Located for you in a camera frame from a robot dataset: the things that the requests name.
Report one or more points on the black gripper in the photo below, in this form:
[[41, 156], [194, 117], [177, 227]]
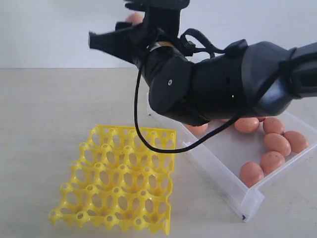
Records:
[[157, 33]]

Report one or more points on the yellow plastic egg tray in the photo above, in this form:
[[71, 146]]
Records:
[[117, 182]]

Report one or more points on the clear plastic bin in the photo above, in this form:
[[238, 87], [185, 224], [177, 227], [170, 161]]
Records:
[[219, 160]]

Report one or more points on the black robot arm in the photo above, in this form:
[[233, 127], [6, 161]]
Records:
[[192, 81]]

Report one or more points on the brown egg left cluster front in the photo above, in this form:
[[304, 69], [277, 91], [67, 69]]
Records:
[[197, 130]]

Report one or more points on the brown egg cluster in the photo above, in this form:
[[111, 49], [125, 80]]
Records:
[[197, 130], [247, 125]]

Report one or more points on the brown egg cluster right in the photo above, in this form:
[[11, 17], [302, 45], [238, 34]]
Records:
[[247, 125]]

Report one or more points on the brown egg bin right back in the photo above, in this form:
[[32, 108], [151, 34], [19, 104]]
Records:
[[273, 125]]

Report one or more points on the brown egg bin right middle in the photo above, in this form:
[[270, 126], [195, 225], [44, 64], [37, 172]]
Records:
[[276, 142]]

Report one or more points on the brown egg bin front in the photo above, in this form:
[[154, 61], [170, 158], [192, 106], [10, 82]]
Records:
[[251, 173]]

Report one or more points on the brown egg bin front-right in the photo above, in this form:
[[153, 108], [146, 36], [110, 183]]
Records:
[[271, 161]]

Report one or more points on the brown egg bin far right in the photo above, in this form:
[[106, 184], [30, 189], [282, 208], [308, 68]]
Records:
[[297, 141]]

